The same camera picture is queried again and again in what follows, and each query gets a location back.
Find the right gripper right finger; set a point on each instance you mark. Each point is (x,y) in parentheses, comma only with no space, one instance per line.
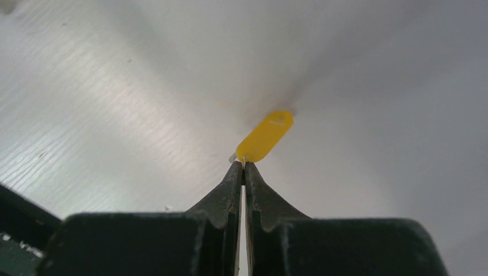
(281,240)

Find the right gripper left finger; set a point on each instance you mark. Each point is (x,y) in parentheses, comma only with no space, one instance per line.
(203,240)

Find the yellow tagged key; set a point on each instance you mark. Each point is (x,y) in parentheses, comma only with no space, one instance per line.
(263,138)

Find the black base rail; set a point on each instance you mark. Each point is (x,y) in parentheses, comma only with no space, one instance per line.
(25,231)

